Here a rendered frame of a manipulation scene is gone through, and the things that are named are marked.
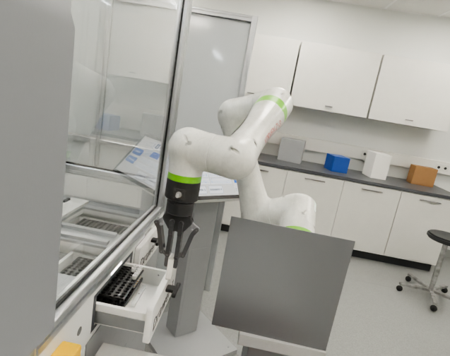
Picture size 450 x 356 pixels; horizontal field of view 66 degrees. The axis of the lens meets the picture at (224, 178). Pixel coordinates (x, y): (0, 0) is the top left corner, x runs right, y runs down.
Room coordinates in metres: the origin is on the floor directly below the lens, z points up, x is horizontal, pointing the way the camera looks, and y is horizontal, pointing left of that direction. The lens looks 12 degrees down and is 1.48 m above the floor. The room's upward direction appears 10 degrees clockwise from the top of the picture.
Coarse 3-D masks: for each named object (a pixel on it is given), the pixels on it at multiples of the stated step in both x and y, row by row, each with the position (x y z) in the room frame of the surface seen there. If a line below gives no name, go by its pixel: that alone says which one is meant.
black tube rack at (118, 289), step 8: (120, 272) 1.00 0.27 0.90; (128, 272) 1.00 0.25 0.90; (112, 280) 0.95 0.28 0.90; (120, 280) 0.95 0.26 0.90; (128, 280) 0.95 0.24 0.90; (104, 288) 0.89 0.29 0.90; (112, 288) 0.90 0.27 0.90; (120, 288) 0.95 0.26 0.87; (136, 288) 0.98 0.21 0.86; (104, 296) 0.86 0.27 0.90; (112, 296) 0.86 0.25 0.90; (128, 296) 0.92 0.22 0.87; (120, 304) 0.87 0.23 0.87
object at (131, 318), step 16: (144, 272) 1.06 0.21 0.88; (160, 272) 1.06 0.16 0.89; (96, 304) 0.83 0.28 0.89; (112, 304) 0.83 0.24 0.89; (128, 304) 0.93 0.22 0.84; (144, 304) 0.94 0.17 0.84; (96, 320) 0.82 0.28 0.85; (112, 320) 0.82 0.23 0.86; (128, 320) 0.82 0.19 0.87; (144, 320) 0.82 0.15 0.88
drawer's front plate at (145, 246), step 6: (156, 228) 1.33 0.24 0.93; (150, 234) 1.26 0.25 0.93; (156, 234) 1.33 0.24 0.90; (144, 240) 1.20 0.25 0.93; (150, 240) 1.25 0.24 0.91; (138, 246) 1.14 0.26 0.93; (144, 246) 1.17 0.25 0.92; (150, 246) 1.26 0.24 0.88; (156, 246) 1.36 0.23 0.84; (138, 252) 1.12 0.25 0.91; (144, 252) 1.18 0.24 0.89; (150, 252) 1.28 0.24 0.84; (138, 258) 1.12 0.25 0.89; (138, 264) 1.13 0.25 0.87; (144, 264) 1.20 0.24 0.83
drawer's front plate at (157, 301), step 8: (168, 280) 0.96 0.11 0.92; (160, 288) 0.90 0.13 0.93; (160, 296) 0.87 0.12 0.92; (152, 304) 0.81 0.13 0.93; (160, 304) 0.89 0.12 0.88; (152, 312) 0.80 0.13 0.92; (152, 320) 0.80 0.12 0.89; (144, 328) 0.80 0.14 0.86; (152, 328) 0.82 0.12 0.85; (144, 336) 0.80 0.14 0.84
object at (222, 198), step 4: (200, 196) 1.73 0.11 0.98; (204, 196) 1.75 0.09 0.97; (208, 196) 1.76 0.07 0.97; (212, 196) 1.78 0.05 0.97; (216, 196) 1.80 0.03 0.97; (220, 196) 1.81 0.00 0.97; (224, 196) 1.83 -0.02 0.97; (228, 196) 1.85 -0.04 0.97; (232, 196) 1.86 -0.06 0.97; (236, 196) 1.88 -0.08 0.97; (200, 200) 1.73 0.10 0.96; (204, 200) 1.74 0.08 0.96; (208, 200) 1.76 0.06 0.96; (212, 200) 1.78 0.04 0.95; (216, 200) 1.80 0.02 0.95; (220, 200) 1.82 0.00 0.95; (224, 200) 1.84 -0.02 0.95; (228, 200) 1.86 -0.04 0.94; (232, 200) 1.89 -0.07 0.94; (236, 200) 1.91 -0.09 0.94
